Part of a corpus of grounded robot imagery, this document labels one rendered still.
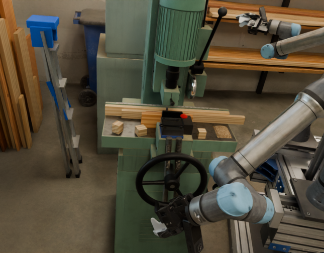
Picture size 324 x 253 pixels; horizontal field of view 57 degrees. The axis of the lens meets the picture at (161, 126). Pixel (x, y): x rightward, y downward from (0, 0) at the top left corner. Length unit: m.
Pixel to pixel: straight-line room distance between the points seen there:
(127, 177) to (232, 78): 2.97
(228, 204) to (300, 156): 1.09
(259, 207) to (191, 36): 0.70
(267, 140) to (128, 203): 0.86
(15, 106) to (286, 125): 2.14
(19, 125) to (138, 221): 1.46
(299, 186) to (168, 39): 0.81
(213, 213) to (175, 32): 0.71
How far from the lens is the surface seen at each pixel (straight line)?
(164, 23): 1.21
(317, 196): 1.31
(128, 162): 1.36
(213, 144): 1.34
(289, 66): 3.93
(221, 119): 1.47
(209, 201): 0.75
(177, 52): 1.21
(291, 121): 0.89
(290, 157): 1.72
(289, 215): 1.33
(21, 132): 2.73
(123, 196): 1.50
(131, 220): 1.62
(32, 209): 2.26
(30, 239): 2.10
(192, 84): 1.45
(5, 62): 2.48
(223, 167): 0.88
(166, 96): 1.31
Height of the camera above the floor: 1.61
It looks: 31 degrees down
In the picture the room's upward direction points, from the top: 7 degrees clockwise
